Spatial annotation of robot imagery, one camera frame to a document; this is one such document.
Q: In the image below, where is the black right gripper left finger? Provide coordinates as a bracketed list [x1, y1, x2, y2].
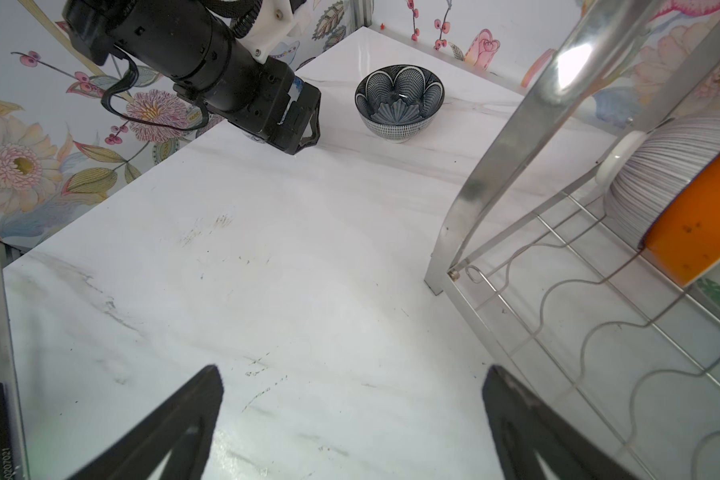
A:
[72, 365, 224, 479]

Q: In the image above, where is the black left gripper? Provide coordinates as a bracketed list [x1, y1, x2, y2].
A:
[215, 58, 322, 155]

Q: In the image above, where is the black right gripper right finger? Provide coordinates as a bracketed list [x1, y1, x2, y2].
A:
[482, 364, 634, 479]

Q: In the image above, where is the stainless steel dish rack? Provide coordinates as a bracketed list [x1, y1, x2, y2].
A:
[425, 1, 720, 479]

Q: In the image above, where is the white bowl orange outside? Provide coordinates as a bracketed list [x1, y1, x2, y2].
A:
[643, 154, 720, 287]

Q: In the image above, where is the grey striped bowl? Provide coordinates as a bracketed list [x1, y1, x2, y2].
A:
[595, 110, 720, 249]

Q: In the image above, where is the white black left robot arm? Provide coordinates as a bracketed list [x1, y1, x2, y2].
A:
[63, 0, 321, 155]

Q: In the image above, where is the black patterned bowl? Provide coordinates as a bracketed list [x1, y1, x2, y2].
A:
[354, 64, 445, 143]

